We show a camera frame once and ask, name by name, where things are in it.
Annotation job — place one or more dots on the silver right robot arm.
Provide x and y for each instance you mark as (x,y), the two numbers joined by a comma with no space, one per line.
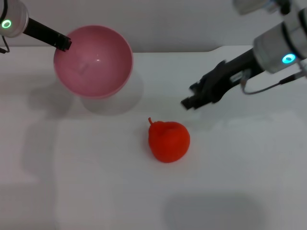
(275,43)

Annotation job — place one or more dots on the pink plastic bowl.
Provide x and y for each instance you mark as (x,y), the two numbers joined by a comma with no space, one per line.
(96,72)

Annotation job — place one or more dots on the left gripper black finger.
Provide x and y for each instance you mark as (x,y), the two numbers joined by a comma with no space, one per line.
(64,43)

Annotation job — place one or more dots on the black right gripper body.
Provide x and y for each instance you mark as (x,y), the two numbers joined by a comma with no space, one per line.
(223,76)

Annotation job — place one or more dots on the orange toy fruit with stem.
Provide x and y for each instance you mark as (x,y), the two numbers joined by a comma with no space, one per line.
(168,143)

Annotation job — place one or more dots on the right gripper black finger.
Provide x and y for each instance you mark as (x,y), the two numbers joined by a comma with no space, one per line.
(195,86)
(189,103)

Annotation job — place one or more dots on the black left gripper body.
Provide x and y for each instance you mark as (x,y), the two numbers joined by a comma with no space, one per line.
(40,30)

